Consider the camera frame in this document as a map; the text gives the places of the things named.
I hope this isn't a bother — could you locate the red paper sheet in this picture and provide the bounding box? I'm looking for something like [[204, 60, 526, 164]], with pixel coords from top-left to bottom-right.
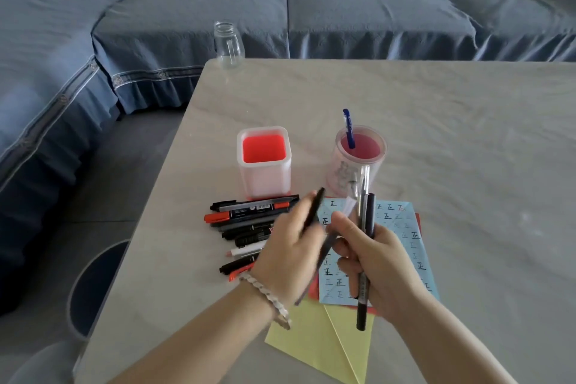
[[305, 197, 422, 316]]

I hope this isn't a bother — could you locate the clear glass jar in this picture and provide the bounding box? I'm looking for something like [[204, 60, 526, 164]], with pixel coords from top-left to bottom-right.
[[214, 21, 246, 72]]

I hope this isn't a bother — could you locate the silver link bracelet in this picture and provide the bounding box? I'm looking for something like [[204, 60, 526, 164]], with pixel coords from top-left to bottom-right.
[[239, 273, 292, 331]]

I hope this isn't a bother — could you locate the person's left hand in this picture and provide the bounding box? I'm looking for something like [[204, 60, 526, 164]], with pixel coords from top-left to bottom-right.
[[250, 192, 329, 309]]

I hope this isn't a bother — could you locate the yellow paper sheet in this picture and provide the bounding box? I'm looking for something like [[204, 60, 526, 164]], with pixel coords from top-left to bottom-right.
[[264, 298, 374, 384]]

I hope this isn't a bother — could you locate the black grey barrel pen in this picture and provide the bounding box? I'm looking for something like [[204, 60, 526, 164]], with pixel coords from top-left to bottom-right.
[[295, 235, 339, 307]]

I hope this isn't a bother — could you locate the black brush pen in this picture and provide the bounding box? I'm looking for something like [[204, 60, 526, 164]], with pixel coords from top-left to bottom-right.
[[235, 233, 271, 248]]

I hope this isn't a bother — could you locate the black marker pen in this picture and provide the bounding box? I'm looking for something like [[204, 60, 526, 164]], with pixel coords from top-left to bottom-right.
[[210, 194, 300, 214]]

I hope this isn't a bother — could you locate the thin black pen with clip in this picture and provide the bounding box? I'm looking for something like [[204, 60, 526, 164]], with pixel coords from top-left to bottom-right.
[[300, 187, 326, 237]]

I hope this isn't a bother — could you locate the thin black fineliner pen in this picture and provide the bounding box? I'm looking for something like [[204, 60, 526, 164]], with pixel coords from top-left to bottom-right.
[[219, 253, 261, 275]]

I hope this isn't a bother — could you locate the blue covered sofa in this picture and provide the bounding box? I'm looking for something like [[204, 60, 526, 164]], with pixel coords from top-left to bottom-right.
[[0, 0, 576, 317]]

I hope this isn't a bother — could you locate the long grey pen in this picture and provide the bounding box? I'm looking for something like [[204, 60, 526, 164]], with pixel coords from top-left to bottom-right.
[[220, 220, 275, 234]]

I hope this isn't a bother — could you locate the white pen with blue cap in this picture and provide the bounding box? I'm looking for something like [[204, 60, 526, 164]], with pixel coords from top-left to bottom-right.
[[341, 108, 357, 151]]

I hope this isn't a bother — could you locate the person's right hand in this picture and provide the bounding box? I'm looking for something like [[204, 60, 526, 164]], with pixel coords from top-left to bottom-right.
[[331, 211, 433, 324]]

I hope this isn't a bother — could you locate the black marker with barcode label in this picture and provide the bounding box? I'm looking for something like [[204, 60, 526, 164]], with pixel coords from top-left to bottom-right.
[[223, 225, 274, 241]]

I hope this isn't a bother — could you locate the blue paper with writing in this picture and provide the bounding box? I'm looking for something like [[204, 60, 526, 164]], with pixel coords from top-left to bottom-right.
[[317, 197, 441, 308]]

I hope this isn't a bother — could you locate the square white red pen holder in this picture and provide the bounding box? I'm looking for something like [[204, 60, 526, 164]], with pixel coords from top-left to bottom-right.
[[236, 126, 292, 200]]

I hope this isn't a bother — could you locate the thick black grey marker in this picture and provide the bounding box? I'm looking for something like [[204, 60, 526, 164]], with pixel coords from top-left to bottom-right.
[[211, 208, 293, 229]]

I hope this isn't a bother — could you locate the round pink pen holder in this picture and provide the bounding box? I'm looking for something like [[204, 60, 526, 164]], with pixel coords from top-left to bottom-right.
[[325, 125, 388, 200]]

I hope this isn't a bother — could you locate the white pen with black label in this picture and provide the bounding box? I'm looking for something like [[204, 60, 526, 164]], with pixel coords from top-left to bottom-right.
[[226, 240, 267, 257]]

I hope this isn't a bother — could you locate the person's left forearm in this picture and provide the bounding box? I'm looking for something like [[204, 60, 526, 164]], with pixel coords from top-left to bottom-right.
[[107, 282, 289, 384]]

